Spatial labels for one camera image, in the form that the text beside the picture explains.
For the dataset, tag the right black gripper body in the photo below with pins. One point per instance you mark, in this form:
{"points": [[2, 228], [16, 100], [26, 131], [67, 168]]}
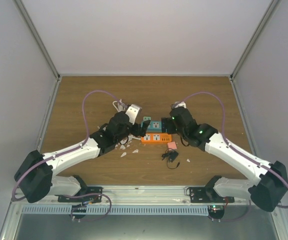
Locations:
{"points": [[167, 121]]}

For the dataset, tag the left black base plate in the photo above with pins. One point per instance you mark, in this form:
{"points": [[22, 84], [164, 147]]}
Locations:
{"points": [[88, 194]]}

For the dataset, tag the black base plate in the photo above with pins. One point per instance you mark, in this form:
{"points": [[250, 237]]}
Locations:
{"points": [[88, 194], [201, 194]]}

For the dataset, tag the orange power strip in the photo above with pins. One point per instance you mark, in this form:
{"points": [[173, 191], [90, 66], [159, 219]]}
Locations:
{"points": [[156, 138]]}

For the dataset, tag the green plug adapter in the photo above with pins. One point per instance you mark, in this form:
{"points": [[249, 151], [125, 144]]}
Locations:
{"points": [[146, 118]]}

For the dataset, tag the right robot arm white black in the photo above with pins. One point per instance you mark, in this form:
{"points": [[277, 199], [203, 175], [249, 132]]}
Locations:
{"points": [[265, 183]]}

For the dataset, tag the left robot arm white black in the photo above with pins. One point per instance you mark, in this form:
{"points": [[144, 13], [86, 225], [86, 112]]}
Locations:
{"points": [[38, 175]]}

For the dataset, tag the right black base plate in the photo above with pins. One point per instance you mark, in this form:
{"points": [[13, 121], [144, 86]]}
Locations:
{"points": [[201, 194]]}

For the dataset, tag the teal power strip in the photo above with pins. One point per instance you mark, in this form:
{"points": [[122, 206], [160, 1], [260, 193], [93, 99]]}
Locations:
{"points": [[154, 127]]}

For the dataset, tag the white debris pile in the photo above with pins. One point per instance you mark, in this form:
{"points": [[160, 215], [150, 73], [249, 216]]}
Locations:
{"points": [[130, 147]]}

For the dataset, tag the left aluminium frame post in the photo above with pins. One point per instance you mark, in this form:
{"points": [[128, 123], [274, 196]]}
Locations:
{"points": [[28, 21]]}

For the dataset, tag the aluminium frame post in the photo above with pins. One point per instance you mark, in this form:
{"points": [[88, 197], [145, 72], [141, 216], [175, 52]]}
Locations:
{"points": [[28, 21], [272, 6]]}

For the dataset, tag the right aluminium frame post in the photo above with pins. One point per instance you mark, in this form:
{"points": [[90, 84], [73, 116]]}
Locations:
{"points": [[272, 6]]}

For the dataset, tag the black adapter with cable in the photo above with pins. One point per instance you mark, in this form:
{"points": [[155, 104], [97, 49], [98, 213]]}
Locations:
{"points": [[170, 156]]}

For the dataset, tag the slotted grey cable duct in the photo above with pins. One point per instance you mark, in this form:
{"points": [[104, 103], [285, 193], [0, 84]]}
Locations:
{"points": [[163, 210]]}

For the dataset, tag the aluminium front rail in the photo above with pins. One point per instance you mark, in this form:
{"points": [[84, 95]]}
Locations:
{"points": [[144, 193]]}

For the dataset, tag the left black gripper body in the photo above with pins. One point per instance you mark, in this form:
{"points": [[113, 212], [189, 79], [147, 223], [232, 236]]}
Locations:
{"points": [[136, 132]]}

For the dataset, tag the pink plug adapter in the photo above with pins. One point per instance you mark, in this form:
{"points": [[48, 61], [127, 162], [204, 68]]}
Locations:
{"points": [[172, 145]]}

